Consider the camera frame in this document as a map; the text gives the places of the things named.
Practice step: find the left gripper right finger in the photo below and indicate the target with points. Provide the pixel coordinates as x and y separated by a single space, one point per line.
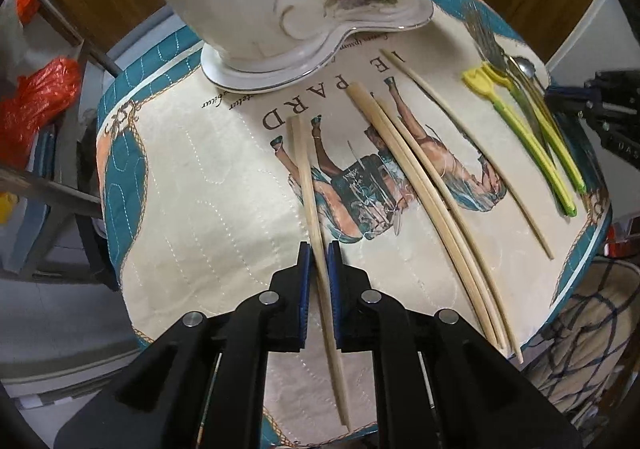
438 382

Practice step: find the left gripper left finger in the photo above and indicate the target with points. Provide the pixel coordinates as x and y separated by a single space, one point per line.
201 384

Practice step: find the yellow-green plastic spoon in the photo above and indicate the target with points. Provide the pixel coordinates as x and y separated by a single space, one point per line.
553 139

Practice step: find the silver steel spoon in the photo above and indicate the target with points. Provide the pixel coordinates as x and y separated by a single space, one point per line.
528 70

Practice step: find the yellow-green plastic fork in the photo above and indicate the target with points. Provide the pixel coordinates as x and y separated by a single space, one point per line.
479 82

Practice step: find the silver steel fork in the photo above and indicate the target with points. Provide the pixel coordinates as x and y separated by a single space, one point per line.
489 50

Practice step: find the thin wooden chopstick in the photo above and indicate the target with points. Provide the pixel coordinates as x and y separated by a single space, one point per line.
446 108

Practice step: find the cream chopstick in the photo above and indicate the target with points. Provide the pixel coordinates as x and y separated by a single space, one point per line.
460 255
306 183
487 284

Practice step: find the patterned fabric stool cover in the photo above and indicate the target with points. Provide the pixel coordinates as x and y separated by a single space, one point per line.
576 354

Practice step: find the quilted printed table mat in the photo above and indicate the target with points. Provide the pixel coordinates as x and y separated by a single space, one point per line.
201 203

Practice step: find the metal shelf rack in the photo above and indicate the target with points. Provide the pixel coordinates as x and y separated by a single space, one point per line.
50 235

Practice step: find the orange plastic bag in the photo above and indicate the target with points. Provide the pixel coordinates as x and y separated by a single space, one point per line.
37 98

